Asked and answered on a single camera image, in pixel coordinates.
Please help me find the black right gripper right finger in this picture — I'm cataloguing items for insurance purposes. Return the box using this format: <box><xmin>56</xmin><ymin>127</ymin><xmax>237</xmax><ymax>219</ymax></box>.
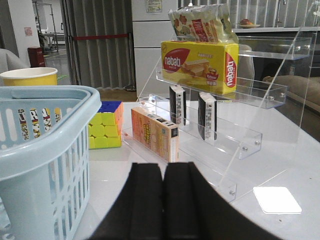
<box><xmin>163</xmin><ymin>162</ymin><xmax>277</xmax><ymax>240</ymax></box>

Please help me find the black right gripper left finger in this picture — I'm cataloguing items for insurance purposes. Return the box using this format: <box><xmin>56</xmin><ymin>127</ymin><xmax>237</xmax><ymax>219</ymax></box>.
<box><xmin>90</xmin><ymin>163</ymin><xmax>163</xmax><ymax>240</ymax></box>

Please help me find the black tissue pack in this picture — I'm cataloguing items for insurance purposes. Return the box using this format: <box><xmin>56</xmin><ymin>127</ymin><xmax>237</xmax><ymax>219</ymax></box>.
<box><xmin>169</xmin><ymin>85</ymin><xmax>187</xmax><ymax>126</ymax></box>
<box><xmin>197</xmin><ymin>91</ymin><xmax>217</xmax><ymax>140</ymax></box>

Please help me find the light blue plastic basket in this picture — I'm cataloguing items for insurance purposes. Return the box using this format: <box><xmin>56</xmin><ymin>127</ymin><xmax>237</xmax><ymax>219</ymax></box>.
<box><xmin>0</xmin><ymin>85</ymin><xmax>101</xmax><ymax>240</ymax></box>

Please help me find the orange snack box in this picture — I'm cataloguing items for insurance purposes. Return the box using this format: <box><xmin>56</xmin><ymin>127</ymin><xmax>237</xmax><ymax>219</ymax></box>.
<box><xmin>131</xmin><ymin>107</ymin><xmax>179</xmax><ymax>163</ymax></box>

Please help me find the colourful puzzle cube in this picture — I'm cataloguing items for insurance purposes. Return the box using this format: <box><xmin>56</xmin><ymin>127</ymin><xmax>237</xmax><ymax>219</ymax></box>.
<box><xmin>88</xmin><ymin>101</ymin><xmax>124</xmax><ymax>149</ymax></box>

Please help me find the clear acrylic display shelf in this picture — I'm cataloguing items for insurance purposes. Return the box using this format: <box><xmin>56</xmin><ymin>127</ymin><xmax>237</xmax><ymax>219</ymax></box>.
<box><xmin>122</xmin><ymin>26</ymin><xmax>318</xmax><ymax>202</ymax></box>

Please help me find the yellow nabati wafer box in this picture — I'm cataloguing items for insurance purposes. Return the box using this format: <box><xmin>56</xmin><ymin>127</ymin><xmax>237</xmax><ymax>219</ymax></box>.
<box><xmin>161</xmin><ymin>41</ymin><xmax>239</xmax><ymax>95</ymax></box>

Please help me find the red fire extinguisher box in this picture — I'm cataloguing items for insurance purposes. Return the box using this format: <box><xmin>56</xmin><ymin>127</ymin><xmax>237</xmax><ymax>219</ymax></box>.
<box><xmin>27</xmin><ymin>46</ymin><xmax>46</xmax><ymax>68</ymax></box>

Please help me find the cream snack bag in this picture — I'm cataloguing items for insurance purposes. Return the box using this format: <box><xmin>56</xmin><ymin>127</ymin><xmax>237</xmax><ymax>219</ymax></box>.
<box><xmin>168</xmin><ymin>3</ymin><xmax>239</xmax><ymax>44</ymax></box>

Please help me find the white refrigerator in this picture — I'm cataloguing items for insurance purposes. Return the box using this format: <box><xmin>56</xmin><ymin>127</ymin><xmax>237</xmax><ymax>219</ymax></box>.
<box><xmin>131</xmin><ymin>0</ymin><xmax>178</xmax><ymax>97</ymax></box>

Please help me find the plate of fruit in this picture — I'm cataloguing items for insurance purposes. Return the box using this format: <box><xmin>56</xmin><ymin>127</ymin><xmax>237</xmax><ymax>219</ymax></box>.
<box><xmin>238</xmin><ymin>18</ymin><xmax>261</xmax><ymax>29</ymax></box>

